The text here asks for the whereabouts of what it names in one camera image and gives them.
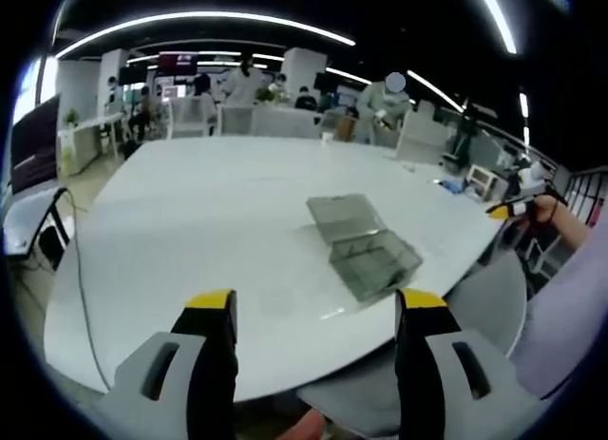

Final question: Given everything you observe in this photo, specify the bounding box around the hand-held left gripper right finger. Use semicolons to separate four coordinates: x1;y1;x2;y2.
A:
395;287;547;440

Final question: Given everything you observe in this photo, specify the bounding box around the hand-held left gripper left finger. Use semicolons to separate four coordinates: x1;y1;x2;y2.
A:
94;290;238;440

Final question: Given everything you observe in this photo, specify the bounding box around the transparent grey dual guide fixture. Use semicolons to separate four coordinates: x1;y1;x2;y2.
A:
305;192;425;304

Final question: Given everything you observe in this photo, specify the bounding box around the person's right hand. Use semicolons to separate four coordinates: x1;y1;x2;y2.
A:
521;195;571;233

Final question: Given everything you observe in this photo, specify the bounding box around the person's left hand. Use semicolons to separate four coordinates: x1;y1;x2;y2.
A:
279;409;330;440

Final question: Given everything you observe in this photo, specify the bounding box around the white open box shelf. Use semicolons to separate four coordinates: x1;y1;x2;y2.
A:
466;163;499;202

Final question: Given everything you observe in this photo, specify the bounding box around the person's lavender clothing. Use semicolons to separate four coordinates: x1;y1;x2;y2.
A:
511;223;608;399

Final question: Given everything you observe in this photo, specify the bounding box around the white mesh chair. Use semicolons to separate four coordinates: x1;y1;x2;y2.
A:
394;110;453;166
218;104;254;137
166;97;216;140

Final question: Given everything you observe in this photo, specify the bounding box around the straight ceiling light strip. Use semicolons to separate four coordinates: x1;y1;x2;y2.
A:
474;0;519;55

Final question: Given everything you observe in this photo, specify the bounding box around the white side desk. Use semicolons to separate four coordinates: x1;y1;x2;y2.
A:
3;187;68;257

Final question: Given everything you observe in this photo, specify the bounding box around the grey desk partition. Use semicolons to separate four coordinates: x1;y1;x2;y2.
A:
250;105;325;140

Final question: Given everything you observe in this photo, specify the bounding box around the dark screen panel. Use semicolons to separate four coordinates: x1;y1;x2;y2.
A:
9;93;62;195

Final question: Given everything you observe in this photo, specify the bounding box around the long curved ceiling light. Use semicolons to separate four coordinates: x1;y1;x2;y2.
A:
54;10;357;60

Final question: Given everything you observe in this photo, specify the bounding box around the thin grey cable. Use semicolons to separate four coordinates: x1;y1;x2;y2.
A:
57;187;114;393

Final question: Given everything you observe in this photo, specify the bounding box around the red wall screen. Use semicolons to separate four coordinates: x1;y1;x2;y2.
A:
157;51;199;75

